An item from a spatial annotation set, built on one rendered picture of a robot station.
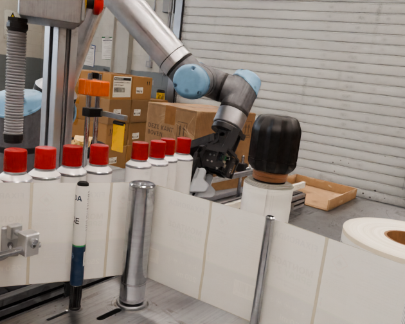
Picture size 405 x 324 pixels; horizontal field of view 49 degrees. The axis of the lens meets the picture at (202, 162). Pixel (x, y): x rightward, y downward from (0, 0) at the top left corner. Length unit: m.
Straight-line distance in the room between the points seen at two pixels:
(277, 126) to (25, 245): 0.40
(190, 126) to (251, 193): 0.69
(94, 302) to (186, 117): 0.83
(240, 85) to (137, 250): 0.59
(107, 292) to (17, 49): 0.42
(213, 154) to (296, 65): 4.18
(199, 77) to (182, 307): 0.49
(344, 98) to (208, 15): 1.95
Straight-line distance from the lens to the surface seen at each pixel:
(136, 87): 4.91
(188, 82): 0.98
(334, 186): 1.87
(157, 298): 0.73
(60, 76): 0.91
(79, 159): 0.79
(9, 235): 0.63
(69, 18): 0.77
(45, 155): 0.75
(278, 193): 0.73
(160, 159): 0.92
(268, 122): 0.73
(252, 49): 5.41
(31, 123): 1.17
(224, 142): 1.07
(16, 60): 0.82
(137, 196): 0.63
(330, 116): 5.07
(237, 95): 1.11
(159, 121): 1.51
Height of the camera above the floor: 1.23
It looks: 11 degrees down
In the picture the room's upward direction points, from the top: 7 degrees clockwise
